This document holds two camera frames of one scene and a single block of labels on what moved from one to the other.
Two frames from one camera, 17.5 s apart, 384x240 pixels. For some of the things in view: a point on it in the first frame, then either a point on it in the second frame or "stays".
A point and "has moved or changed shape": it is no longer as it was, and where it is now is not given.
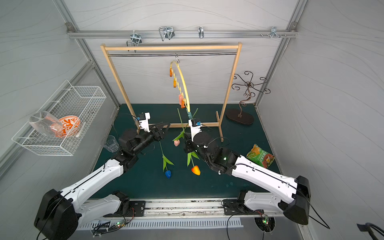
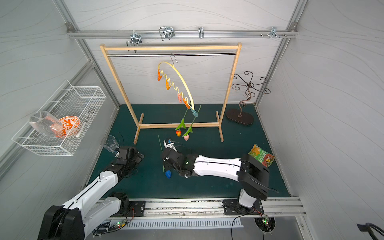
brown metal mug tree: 236,116 stays
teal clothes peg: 189,115 has moved or changed shape
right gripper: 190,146 -> 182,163
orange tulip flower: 195,169 has moved or changed shape
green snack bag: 260,157 stays
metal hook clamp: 201,32 stays
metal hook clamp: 274,31 stays
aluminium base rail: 202,208 stays
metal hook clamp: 135,38 stays
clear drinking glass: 111,144 stays
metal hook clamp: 167,32 stays
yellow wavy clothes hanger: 178,86 has moved or changed shape
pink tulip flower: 176,140 -> 186,136
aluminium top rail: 181,34 stays
